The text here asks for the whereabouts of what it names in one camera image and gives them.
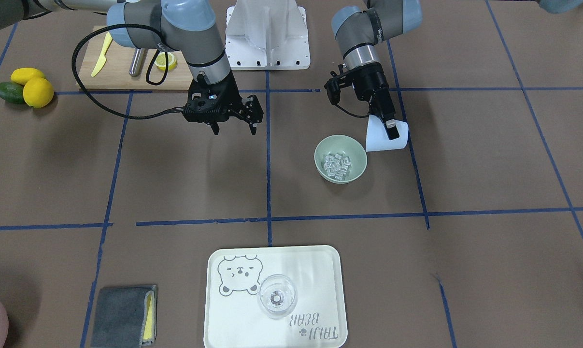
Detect white bear tray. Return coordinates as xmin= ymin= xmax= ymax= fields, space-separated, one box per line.
xmin=203 ymin=245 xmax=348 ymax=348

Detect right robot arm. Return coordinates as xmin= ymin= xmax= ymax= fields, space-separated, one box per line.
xmin=0 ymin=0 xmax=263 ymax=135

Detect grey folded cloth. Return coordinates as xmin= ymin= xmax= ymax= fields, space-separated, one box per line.
xmin=90 ymin=284 xmax=158 ymax=348

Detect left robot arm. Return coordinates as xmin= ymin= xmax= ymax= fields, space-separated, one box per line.
xmin=324 ymin=0 xmax=423 ymax=141

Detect steel knife handle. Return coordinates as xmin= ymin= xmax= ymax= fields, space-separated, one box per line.
xmin=128 ymin=49 xmax=146 ymax=77

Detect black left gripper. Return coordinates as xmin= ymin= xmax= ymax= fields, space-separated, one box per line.
xmin=335 ymin=62 xmax=400 ymax=141

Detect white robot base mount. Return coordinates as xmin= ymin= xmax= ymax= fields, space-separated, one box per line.
xmin=225 ymin=0 xmax=311 ymax=71

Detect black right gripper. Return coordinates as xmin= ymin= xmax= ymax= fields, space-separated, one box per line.
xmin=183 ymin=72 xmax=263 ymax=136

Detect yellow lemon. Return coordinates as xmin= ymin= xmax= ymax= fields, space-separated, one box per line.
xmin=23 ymin=77 xmax=55 ymax=109
xmin=10 ymin=67 xmax=46 ymax=86

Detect light blue plastic cup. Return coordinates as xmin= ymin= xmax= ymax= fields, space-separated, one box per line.
xmin=365 ymin=115 xmax=409 ymax=152

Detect yellow plastic knife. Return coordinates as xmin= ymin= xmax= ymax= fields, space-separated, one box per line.
xmin=90 ymin=32 xmax=113 ymax=77

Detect clear wine glass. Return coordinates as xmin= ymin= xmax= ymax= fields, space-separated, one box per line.
xmin=258 ymin=275 xmax=298 ymax=319

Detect wooden cutting board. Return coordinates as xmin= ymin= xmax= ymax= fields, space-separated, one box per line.
xmin=76 ymin=33 xmax=192 ymax=91

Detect light green bowl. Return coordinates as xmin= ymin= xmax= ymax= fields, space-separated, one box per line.
xmin=314 ymin=135 xmax=367 ymax=184

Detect ice cubes in green bowl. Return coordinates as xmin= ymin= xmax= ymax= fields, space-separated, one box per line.
xmin=322 ymin=153 xmax=351 ymax=180

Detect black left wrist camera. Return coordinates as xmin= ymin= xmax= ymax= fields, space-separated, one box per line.
xmin=324 ymin=71 xmax=352 ymax=106

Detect green lime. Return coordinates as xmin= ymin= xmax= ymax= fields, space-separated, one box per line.
xmin=0 ymin=81 xmax=26 ymax=105

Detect lemon half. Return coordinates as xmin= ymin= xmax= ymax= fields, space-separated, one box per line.
xmin=154 ymin=52 xmax=177 ymax=72

